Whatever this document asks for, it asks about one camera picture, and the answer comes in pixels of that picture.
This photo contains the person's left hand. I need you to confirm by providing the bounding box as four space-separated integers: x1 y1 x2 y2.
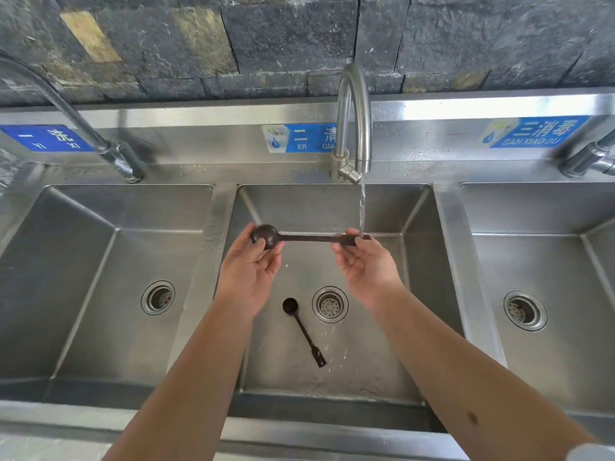
216 223 285 323

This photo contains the person's right hand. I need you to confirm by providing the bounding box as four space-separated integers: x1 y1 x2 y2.
331 228 405 312

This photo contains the brown long-handled measuring spoon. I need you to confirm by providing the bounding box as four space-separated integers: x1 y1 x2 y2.
282 297 328 368
250 224 373 251

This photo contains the person's left forearm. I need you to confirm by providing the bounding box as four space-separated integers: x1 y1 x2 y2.
101 298 264 461

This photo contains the person's right forearm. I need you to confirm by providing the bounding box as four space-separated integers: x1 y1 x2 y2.
367 286 597 461

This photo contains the running water stream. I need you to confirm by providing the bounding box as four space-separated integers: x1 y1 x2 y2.
357 182 369 237

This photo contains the round steel sink drain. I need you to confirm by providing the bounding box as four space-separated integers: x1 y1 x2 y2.
141 280 176 317
311 286 350 325
503 290 549 332

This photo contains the stainless steel triple sink unit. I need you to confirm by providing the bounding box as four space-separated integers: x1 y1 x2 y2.
0 88 615 461

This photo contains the gooseneck steel faucet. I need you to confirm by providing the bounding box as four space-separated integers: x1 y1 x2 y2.
329 61 374 185

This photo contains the blue label with droplet picture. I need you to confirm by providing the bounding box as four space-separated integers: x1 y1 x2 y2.
261 122 340 154

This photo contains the steel faucet with black joint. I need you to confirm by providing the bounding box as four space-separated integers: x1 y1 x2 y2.
0 53 148 184

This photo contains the wide blue and white label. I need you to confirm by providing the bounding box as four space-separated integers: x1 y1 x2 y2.
480 115 591 150

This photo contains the plain blue sink label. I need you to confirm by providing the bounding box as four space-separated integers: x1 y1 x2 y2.
0 124 98 153

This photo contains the short steel faucet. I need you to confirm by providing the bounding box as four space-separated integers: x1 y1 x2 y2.
558 130 615 179

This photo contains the white sleeve cuff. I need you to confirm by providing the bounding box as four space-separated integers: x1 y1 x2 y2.
561 442 615 461

